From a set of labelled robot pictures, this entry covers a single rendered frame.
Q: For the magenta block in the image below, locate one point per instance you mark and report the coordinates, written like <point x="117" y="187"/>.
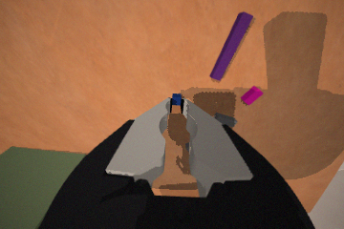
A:
<point x="251" y="95"/>

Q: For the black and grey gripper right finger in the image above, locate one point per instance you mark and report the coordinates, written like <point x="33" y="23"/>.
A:
<point x="218" y="154"/>

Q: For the purple rod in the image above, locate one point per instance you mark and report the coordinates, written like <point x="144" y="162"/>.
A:
<point x="232" y="42"/>

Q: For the small blue cube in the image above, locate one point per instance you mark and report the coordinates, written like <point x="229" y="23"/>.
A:
<point x="176" y="99"/>

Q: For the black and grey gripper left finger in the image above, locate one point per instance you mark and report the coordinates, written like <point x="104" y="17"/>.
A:
<point x="136" y="150"/>

